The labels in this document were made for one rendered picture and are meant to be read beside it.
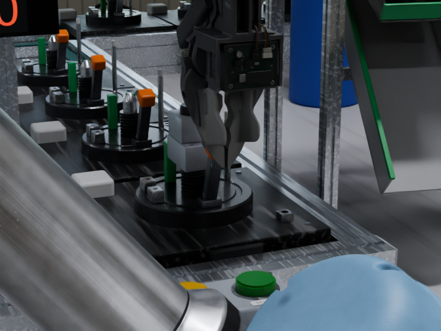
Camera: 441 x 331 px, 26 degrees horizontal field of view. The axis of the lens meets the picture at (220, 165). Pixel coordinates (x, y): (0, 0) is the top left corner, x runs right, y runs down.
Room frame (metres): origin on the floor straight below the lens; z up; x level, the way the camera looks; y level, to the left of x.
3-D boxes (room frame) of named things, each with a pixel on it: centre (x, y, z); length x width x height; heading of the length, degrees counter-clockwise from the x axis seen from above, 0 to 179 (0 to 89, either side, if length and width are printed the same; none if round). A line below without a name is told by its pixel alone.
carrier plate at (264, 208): (1.06, 0.03, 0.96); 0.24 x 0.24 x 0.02; 22
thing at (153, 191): (1.03, 0.07, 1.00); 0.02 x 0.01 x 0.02; 22
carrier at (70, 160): (1.30, 0.13, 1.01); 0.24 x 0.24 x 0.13; 22
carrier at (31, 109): (1.53, 0.22, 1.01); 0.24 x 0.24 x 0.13; 22
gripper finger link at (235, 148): (0.96, -0.03, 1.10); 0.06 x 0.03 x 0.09; 22
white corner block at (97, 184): (1.12, 0.16, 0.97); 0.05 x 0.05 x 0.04; 22
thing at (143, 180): (1.06, 0.09, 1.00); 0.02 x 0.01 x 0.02; 22
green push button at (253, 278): (0.86, -0.03, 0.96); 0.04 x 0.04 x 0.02
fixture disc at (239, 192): (1.06, 0.03, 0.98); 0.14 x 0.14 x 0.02
